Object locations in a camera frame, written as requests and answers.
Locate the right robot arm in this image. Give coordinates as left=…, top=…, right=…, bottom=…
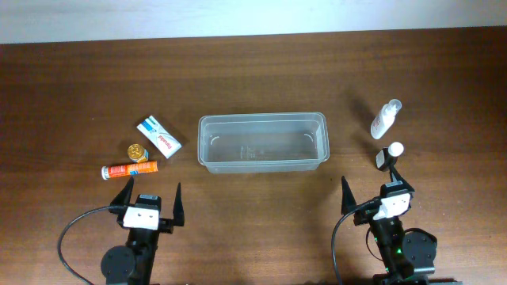
left=331, top=165, right=458, bottom=285

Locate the white Panadol medicine box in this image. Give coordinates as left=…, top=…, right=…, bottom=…
left=137, top=116, right=181, bottom=158

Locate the white spray bottle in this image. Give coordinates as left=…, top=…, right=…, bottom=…
left=370, top=99, right=402, bottom=139

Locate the small gold-lid jar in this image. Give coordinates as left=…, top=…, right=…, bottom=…
left=128, top=144, right=149, bottom=163

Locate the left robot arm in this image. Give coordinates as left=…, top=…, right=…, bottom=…
left=101, top=178, right=185, bottom=285

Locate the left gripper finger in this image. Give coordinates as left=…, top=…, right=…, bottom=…
left=173, top=184, right=185, bottom=226
left=110, top=177, right=134, bottom=206

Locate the black bottle white cap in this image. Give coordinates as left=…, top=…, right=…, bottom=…
left=375, top=142, right=405, bottom=171

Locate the clear plastic container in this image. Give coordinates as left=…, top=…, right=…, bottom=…
left=197, top=112, right=330, bottom=174

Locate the orange tablet tube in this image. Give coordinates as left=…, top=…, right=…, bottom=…
left=101, top=161, right=158, bottom=180

